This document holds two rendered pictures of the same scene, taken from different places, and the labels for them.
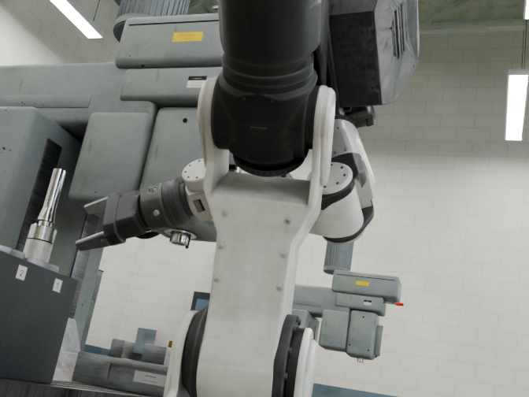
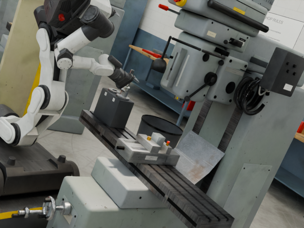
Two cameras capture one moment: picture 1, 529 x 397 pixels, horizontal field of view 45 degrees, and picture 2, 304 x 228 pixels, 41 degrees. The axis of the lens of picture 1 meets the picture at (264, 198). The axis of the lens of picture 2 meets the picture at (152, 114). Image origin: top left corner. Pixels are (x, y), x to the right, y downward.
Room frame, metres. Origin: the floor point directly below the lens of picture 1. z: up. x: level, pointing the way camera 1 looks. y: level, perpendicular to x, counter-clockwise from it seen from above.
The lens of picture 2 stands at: (2.46, -1.76, 1.66)
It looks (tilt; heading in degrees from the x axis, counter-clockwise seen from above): 13 degrees down; 117
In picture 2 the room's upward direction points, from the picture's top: 22 degrees clockwise
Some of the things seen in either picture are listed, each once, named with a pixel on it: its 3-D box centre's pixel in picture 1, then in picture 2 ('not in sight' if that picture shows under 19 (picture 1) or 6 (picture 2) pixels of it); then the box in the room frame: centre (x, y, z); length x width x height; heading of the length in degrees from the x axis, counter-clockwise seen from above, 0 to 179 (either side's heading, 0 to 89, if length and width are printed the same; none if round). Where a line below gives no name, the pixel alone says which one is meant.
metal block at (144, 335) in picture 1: (150, 343); (157, 140); (1.57, 0.21, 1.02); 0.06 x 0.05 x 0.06; 158
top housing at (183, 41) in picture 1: (212, 61); (218, 5); (1.60, 0.21, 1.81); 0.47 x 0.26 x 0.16; 68
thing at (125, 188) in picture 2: not in sight; (144, 182); (1.59, 0.20, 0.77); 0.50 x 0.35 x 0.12; 68
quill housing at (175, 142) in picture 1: (191, 174); (192, 67); (1.60, 0.20, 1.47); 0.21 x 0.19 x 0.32; 158
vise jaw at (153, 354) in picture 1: (168, 358); (148, 143); (1.54, 0.16, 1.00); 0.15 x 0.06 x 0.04; 158
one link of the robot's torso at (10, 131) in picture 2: not in sight; (17, 130); (0.74, 0.02, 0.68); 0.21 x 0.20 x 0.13; 169
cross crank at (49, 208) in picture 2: not in sight; (55, 207); (1.41, -0.27, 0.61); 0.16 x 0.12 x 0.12; 68
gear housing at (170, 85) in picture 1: (194, 104); (212, 31); (1.61, 0.24, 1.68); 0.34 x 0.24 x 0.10; 68
